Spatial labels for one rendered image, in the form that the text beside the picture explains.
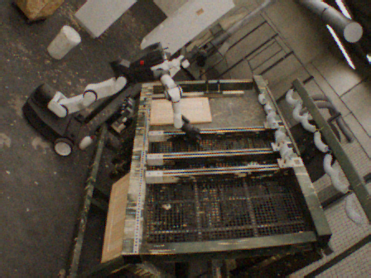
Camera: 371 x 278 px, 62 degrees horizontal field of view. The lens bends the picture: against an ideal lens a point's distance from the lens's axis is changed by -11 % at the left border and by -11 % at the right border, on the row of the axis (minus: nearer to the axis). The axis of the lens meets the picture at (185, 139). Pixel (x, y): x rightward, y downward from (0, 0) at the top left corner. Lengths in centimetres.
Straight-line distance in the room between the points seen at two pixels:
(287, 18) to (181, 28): 567
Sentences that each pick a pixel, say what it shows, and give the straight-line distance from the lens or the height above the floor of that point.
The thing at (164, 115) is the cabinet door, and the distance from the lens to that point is 329.
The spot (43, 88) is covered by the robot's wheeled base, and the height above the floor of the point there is 34.
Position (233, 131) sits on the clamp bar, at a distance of 297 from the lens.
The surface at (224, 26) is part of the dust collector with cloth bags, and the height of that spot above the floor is 141.
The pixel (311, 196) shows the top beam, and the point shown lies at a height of 184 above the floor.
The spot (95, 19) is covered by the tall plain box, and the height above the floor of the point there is 27.
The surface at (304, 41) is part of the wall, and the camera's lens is 1245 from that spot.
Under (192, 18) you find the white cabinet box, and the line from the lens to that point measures 706.
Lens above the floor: 221
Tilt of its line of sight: 21 degrees down
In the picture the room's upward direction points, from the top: 55 degrees clockwise
